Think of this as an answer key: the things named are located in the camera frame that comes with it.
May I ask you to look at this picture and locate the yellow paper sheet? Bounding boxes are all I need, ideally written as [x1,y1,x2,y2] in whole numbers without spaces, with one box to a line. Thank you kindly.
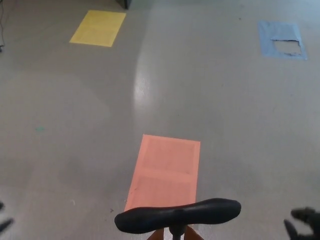
[69,9,127,47]

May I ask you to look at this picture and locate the dark furniture base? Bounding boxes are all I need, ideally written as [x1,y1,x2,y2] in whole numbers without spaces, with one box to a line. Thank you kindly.
[115,0,135,10]

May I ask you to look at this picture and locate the black-handled orange air pump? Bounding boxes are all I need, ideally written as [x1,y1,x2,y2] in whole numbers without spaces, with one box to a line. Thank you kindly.
[114,197,242,240]

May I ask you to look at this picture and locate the torn blue paper sheet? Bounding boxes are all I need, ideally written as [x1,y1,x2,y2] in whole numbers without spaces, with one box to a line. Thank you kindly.
[257,20,308,61]

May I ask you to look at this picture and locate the orange paper sheet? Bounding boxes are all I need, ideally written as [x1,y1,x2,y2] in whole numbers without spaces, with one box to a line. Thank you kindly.
[123,134,202,213]

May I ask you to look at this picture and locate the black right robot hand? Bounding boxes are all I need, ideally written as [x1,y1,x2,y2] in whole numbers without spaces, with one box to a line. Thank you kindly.
[283,206,320,240]

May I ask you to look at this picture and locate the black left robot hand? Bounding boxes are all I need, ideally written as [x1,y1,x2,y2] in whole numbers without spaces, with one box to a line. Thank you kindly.
[0,201,15,234]

